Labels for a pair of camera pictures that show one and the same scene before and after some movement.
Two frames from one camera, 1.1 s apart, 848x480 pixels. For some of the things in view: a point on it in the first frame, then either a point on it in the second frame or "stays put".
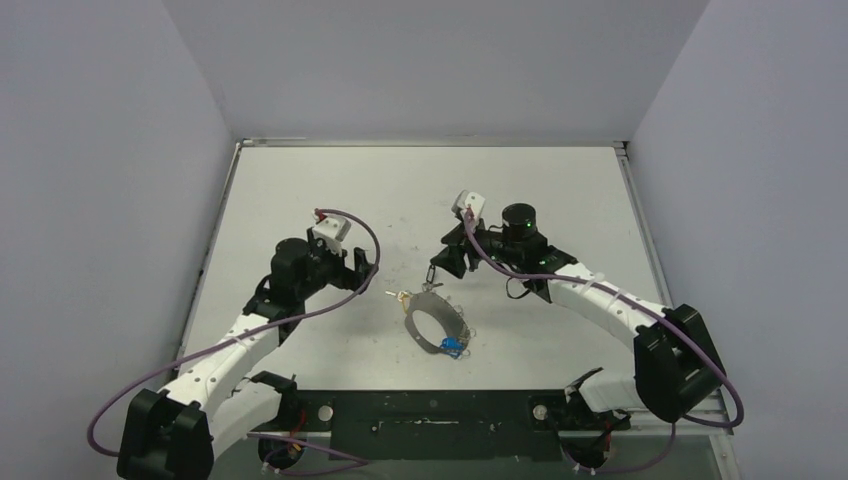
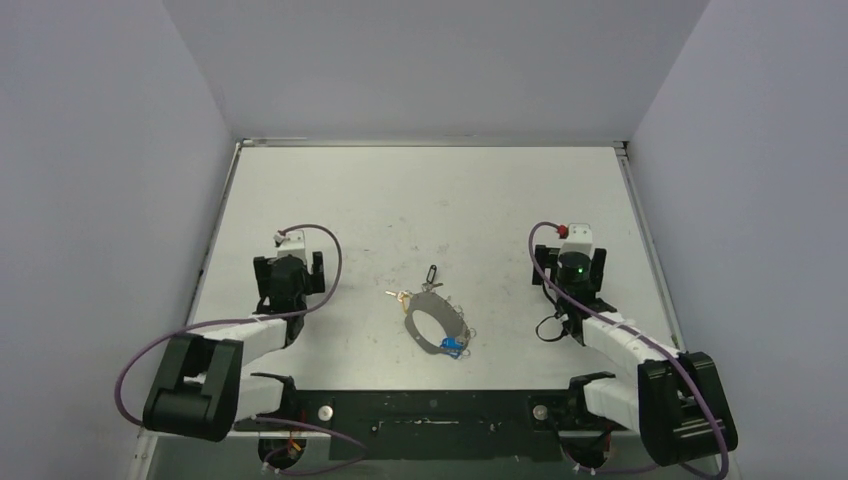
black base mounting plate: x=442 y=425 stays put
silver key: x=428 y=287 stays put
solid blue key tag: x=452 y=345 stays put
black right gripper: x=457 y=253 → x=599 y=263
